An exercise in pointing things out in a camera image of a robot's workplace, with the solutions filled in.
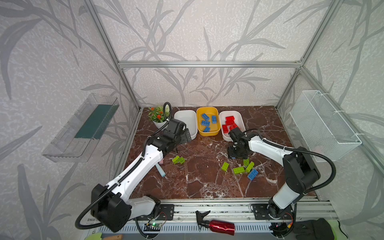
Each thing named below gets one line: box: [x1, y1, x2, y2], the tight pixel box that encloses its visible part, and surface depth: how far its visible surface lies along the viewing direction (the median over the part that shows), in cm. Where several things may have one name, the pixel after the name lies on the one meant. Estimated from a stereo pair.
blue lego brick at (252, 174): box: [247, 168, 259, 181], surface depth 86 cm
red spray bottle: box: [195, 210, 236, 236], surface depth 69 cm
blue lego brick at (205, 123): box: [201, 120, 211, 127], surface depth 110 cm
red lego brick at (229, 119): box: [225, 115, 235, 123], surface depth 114 cm
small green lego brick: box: [221, 161, 230, 172], surface depth 90 cm
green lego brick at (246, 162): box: [243, 158, 250, 166], surface depth 91 cm
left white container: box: [174, 110, 198, 140], surface depth 113 cm
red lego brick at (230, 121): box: [225, 118, 236, 125], surface depth 112 cm
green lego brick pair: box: [172, 155, 186, 164], surface depth 93 cm
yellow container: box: [196, 106, 221, 137], surface depth 111 cm
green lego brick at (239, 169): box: [233, 166, 245, 174], surface depth 88 cm
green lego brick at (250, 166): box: [245, 161, 255, 173], surface depth 89 cm
